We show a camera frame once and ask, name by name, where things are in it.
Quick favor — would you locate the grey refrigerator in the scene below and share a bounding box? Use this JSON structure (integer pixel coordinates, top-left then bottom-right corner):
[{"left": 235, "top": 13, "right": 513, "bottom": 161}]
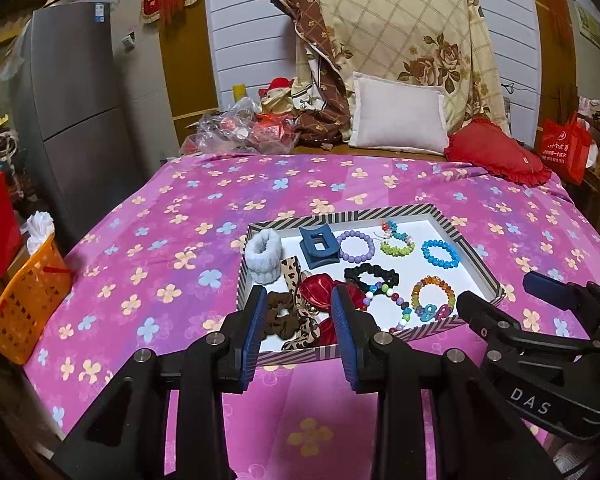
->
[{"left": 10, "top": 1, "right": 181, "bottom": 256}]

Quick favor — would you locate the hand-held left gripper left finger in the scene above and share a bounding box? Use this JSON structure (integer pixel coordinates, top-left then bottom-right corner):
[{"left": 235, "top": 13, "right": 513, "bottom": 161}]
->
[{"left": 50, "top": 285, "right": 268, "bottom": 480}]

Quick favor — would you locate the pink floral bedsheet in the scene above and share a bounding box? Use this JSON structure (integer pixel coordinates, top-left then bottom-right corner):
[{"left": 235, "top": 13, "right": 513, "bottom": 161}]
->
[{"left": 22, "top": 152, "right": 600, "bottom": 480}]

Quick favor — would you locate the white cloth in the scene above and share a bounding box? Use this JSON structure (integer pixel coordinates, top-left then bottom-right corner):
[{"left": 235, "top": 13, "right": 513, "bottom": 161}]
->
[{"left": 26, "top": 210, "right": 56, "bottom": 256}]

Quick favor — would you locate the white pillow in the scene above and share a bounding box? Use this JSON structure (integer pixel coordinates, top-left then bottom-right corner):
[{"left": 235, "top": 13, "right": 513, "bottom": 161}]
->
[{"left": 348, "top": 72, "right": 449, "bottom": 156}]

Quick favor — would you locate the blue bead bracelet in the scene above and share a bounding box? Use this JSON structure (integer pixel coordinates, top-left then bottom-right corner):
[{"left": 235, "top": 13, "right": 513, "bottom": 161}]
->
[{"left": 421, "top": 239, "right": 461, "bottom": 268}]

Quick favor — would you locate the brown scrunchie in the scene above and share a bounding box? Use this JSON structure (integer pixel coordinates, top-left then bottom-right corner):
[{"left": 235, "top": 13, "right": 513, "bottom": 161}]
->
[{"left": 262, "top": 291, "right": 303, "bottom": 339}]

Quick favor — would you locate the purple bead bracelet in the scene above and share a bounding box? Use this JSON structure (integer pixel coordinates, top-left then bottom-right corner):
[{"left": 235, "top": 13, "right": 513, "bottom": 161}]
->
[{"left": 337, "top": 230, "right": 376, "bottom": 263}]

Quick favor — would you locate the colourful chain link clip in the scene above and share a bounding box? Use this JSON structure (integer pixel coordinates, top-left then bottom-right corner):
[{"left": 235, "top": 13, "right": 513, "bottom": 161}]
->
[{"left": 414, "top": 302, "right": 453, "bottom": 323}]

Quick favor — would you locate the leopard print scrunchie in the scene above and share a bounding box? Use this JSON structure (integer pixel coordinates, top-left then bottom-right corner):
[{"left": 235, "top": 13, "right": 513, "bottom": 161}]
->
[{"left": 281, "top": 305, "right": 323, "bottom": 352}]

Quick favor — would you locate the blue hair claw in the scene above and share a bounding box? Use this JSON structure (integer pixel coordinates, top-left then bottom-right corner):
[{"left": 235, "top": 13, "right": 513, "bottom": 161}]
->
[{"left": 298, "top": 225, "right": 341, "bottom": 266}]

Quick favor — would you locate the green bead bracelet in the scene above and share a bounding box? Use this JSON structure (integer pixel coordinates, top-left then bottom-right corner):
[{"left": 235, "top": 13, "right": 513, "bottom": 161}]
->
[{"left": 380, "top": 234, "right": 415, "bottom": 257}]

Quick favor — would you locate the striped cardboard box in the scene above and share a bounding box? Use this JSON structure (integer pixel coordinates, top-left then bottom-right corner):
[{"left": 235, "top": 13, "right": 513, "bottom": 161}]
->
[{"left": 235, "top": 203, "right": 506, "bottom": 367}]

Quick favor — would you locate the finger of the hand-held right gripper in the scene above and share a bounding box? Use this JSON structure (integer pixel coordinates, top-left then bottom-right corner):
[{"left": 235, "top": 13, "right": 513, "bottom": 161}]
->
[
  {"left": 522, "top": 271, "right": 600, "bottom": 356},
  {"left": 456, "top": 291, "right": 600, "bottom": 441}
]

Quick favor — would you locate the cream floral quilt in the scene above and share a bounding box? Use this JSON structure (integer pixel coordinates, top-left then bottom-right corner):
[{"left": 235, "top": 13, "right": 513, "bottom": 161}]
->
[{"left": 270, "top": 0, "right": 511, "bottom": 148}]

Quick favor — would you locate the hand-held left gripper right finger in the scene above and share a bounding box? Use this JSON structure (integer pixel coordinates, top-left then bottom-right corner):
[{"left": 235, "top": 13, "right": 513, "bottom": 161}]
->
[{"left": 330, "top": 285, "right": 561, "bottom": 480}]

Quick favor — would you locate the black scrunchie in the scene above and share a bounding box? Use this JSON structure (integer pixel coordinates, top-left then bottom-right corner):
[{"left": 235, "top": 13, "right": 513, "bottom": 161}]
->
[{"left": 344, "top": 262, "right": 400, "bottom": 293}]

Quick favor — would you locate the orange bead bracelet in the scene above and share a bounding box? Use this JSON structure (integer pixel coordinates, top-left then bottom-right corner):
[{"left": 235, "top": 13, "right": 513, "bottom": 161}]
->
[{"left": 410, "top": 275, "right": 457, "bottom": 311}]

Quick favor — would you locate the red heart cushion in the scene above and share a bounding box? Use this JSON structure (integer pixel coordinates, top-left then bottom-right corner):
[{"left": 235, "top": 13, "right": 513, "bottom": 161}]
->
[{"left": 443, "top": 117, "right": 553, "bottom": 187}]

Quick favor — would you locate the red santa toy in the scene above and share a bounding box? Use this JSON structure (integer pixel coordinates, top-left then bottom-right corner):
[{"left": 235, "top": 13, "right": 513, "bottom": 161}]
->
[{"left": 258, "top": 77, "right": 293, "bottom": 111}]

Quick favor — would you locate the red bow hair clip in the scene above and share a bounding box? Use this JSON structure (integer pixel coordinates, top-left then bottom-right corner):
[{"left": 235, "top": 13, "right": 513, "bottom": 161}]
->
[{"left": 299, "top": 272, "right": 371, "bottom": 348}]

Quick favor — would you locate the framed wall picture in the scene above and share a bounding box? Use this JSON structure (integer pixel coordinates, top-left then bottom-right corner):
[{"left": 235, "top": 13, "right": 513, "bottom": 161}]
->
[{"left": 572, "top": 0, "right": 600, "bottom": 53}]

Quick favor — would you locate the orange plastic basket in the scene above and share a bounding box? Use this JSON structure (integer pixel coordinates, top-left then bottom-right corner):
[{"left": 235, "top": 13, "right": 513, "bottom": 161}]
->
[{"left": 0, "top": 232, "right": 73, "bottom": 366}]

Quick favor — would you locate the red shopping bag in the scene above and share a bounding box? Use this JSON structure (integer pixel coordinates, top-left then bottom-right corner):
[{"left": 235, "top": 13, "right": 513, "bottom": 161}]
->
[{"left": 535, "top": 112, "right": 593, "bottom": 186}]

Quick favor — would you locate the clear plastic bag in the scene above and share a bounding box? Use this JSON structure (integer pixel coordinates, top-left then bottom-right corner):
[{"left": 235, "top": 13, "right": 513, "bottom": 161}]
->
[{"left": 182, "top": 96, "right": 298, "bottom": 157}]

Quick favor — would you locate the fluffy light blue scrunchie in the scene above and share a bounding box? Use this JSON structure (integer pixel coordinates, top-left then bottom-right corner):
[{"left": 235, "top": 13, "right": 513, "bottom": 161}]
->
[{"left": 244, "top": 228, "right": 283, "bottom": 274}]

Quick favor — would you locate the multicolour bead bracelet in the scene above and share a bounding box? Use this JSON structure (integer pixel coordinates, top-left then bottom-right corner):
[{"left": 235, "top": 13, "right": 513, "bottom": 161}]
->
[{"left": 362, "top": 282, "right": 413, "bottom": 333}]

